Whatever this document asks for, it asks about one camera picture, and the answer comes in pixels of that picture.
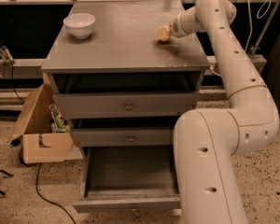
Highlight grey middle drawer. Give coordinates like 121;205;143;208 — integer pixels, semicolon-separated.
71;116;177;147

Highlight grey top drawer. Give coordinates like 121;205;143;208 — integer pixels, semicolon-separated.
54;72;199;119

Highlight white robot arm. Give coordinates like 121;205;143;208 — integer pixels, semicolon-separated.
155;0;280;224

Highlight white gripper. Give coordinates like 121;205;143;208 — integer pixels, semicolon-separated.
155;10;204;40

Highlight grey bottom drawer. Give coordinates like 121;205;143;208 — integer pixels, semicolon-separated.
73;146;180;213

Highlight grey drawer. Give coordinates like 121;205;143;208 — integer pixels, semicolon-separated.
71;116;177;147
54;72;199;119
73;146;180;213

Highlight green snack packets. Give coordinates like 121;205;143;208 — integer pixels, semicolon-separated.
49;104;70;133

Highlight white hanging cable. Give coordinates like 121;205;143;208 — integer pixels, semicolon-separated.
208;0;273;77

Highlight open cardboard box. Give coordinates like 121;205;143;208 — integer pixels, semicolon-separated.
9;73;73;164

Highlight white ceramic bowl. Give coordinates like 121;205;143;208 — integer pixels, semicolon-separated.
63;13;95;39

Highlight black floor cable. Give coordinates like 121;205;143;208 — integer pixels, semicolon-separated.
18;147;77;224

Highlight grey wooden drawer cabinet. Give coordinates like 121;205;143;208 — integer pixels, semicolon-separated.
41;0;211;154

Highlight orange fruit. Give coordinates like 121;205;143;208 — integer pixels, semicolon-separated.
160;37;170;42

